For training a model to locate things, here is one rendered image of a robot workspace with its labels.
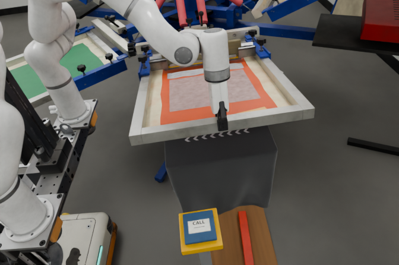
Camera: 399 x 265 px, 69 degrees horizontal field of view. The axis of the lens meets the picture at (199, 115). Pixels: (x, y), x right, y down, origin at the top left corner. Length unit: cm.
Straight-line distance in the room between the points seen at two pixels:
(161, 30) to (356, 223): 182
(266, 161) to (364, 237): 111
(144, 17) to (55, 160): 53
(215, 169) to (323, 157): 140
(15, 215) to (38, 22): 52
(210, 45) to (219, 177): 63
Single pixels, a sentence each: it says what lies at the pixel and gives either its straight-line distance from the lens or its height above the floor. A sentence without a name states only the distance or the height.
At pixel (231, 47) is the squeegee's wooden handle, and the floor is 114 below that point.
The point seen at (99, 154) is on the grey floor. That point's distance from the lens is 266.
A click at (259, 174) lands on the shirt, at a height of 81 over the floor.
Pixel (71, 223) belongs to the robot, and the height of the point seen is 28.
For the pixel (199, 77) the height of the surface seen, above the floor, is 109.
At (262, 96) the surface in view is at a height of 115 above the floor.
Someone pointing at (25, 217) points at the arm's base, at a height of 121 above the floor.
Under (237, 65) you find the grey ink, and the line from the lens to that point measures 139.
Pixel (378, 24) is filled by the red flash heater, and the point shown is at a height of 111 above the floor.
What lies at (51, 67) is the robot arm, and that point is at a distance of 106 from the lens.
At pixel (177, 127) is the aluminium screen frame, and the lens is 90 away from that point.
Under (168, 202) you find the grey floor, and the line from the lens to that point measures 219.
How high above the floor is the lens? 185
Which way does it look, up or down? 43 degrees down
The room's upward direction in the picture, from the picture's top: 8 degrees counter-clockwise
